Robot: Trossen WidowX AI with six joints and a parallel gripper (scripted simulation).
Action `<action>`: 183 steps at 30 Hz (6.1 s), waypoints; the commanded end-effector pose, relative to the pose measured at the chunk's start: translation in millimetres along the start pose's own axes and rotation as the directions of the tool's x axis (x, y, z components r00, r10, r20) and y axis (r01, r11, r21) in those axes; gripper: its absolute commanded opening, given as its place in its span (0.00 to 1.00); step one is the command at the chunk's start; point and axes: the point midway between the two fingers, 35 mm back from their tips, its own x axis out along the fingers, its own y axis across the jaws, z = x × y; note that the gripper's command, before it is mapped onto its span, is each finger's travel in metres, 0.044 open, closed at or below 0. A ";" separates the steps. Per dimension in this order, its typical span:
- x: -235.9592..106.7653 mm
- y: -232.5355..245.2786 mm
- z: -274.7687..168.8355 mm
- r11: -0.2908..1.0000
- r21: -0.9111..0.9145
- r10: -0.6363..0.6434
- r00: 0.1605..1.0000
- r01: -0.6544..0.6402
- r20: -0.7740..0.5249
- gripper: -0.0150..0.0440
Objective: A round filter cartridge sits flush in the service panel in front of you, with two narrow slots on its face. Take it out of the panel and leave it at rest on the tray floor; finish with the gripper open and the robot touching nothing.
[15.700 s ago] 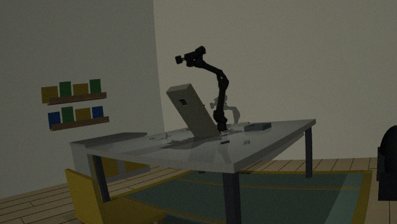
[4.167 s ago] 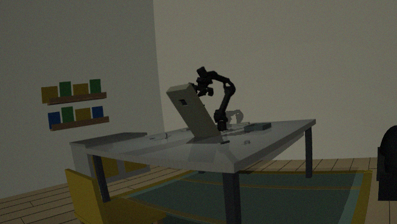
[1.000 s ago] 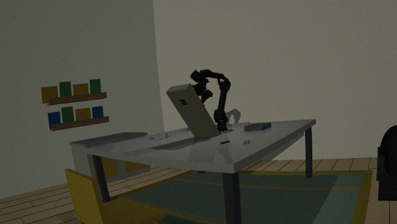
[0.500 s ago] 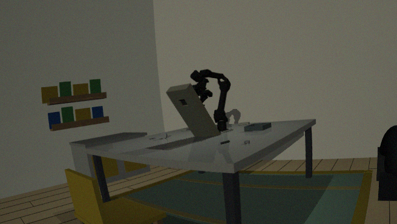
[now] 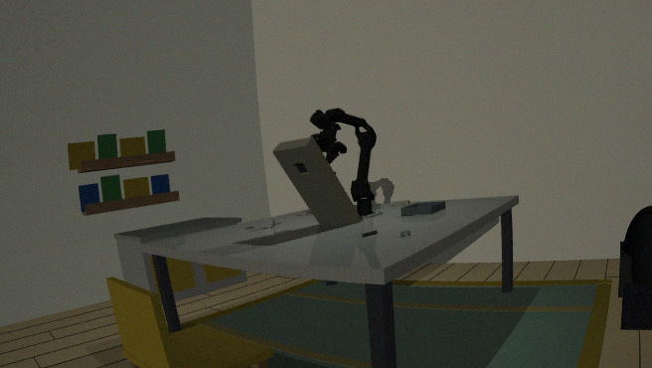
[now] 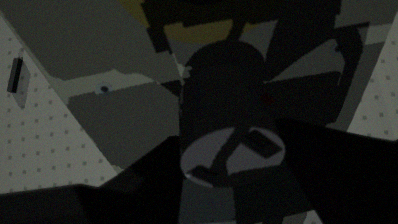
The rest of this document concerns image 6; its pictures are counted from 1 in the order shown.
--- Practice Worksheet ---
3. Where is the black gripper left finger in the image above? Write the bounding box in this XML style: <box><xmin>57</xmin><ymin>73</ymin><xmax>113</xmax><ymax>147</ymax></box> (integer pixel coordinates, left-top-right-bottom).
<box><xmin>0</xmin><ymin>136</ymin><xmax>183</xmax><ymax>224</ymax></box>

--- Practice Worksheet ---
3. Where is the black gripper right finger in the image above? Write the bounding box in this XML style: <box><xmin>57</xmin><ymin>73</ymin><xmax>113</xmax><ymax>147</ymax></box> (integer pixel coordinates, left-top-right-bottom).
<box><xmin>275</xmin><ymin>118</ymin><xmax>398</xmax><ymax>224</ymax></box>

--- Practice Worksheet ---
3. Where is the black flat bar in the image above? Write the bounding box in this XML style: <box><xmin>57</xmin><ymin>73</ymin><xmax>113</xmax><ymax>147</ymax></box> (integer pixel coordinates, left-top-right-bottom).
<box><xmin>7</xmin><ymin>58</ymin><xmax>23</xmax><ymax>93</ymax></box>

